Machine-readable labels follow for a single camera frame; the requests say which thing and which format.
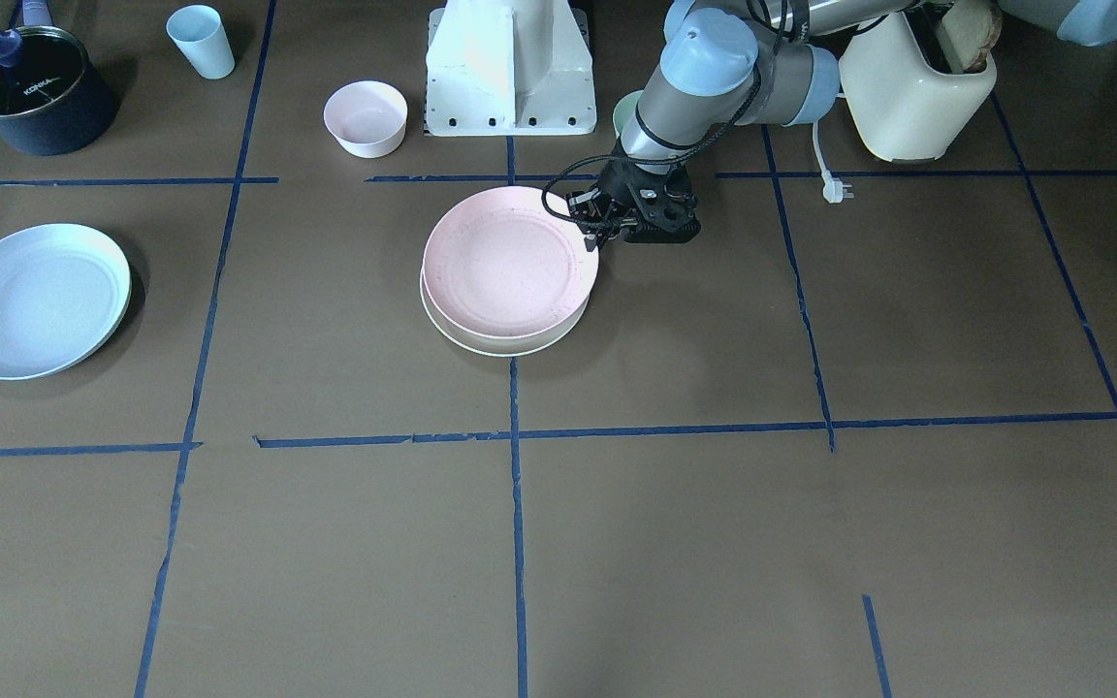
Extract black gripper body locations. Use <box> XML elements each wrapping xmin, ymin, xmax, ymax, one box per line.
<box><xmin>594</xmin><ymin>159</ymin><xmax>701</xmax><ymax>243</ymax></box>

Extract pink plate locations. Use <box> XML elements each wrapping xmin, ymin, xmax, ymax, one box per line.
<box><xmin>421</xmin><ymin>187</ymin><xmax>601</xmax><ymax>340</ymax></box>

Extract light blue plate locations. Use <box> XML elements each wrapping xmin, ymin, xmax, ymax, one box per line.
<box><xmin>0</xmin><ymin>224</ymin><xmax>132</xmax><ymax>381</ymax></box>

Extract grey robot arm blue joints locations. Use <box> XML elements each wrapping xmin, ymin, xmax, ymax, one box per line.
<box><xmin>618</xmin><ymin>1</ymin><xmax>1117</xmax><ymax>174</ymax></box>

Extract cream plate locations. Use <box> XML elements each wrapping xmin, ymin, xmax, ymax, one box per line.
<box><xmin>418</xmin><ymin>272</ymin><xmax>589</xmax><ymax>358</ymax></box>

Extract pink bowl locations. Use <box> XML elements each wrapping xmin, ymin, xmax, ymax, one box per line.
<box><xmin>323</xmin><ymin>80</ymin><xmax>409</xmax><ymax>159</ymax></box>

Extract cream toaster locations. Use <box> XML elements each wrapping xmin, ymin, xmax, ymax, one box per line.
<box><xmin>839</xmin><ymin>13</ymin><xmax>997</xmax><ymax>163</ymax></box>

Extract bread slice in toaster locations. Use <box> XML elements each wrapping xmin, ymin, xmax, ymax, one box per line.
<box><xmin>934</xmin><ymin>1</ymin><xmax>1003</xmax><ymax>75</ymax></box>

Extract light blue cup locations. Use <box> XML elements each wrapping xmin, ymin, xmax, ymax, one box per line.
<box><xmin>168</xmin><ymin>4</ymin><xmax>235</xmax><ymax>79</ymax></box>

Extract dark blue pot with lid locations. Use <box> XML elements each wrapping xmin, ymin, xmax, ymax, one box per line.
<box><xmin>0</xmin><ymin>1</ymin><xmax>120</xmax><ymax>156</ymax></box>

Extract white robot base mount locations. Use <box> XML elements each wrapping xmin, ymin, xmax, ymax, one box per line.
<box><xmin>423</xmin><ymin>1</ymin><xmax>598</xmax><ymax>138</ymax></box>

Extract white power cord plug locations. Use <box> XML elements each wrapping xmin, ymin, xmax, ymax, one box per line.
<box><xmin>811</xmin><ymin>122</ymin><xmax>855</xmax><ymax>205</ymax></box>

